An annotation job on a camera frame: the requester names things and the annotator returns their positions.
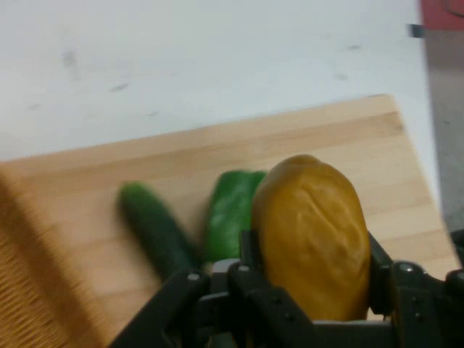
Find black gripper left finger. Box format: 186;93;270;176
108;228;315;348

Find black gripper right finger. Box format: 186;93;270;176
368;231;464;348

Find orange-brown potato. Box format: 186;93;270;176
249;154;373;323

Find green toy bell pepper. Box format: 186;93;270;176
203;169;268;262

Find dark green toy cucumber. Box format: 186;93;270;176
116;180;200;282

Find bamboo cutting board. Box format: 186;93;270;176
0;93;458;348

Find grey metal table leg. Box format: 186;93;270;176
420;28;464;233

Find woven wicker basket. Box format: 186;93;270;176
0;168;112;348

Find pink foam floor mat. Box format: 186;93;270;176
419;0;464;30

